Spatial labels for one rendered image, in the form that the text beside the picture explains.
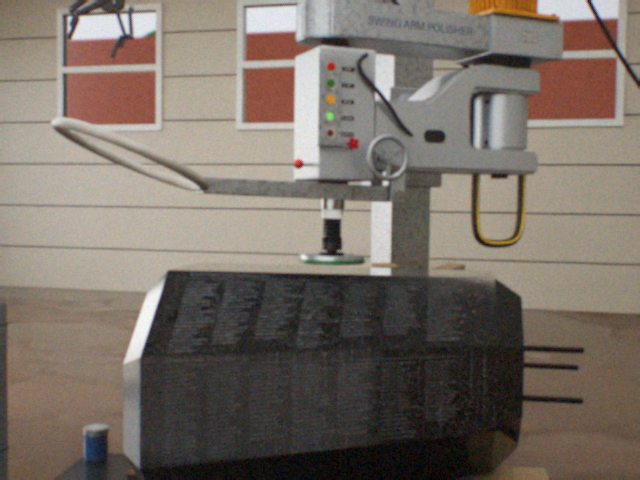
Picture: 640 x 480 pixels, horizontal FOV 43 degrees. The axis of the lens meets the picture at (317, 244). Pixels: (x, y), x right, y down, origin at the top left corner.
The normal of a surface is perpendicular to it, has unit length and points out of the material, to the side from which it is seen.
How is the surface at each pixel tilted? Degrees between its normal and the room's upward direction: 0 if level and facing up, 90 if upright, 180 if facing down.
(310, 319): 45
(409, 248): 90
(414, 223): 90
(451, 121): 90
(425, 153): 90
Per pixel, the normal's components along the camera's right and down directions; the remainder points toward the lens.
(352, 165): 0.39, 0.05
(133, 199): -0.25, 0.05
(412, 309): -0.07, -0.67
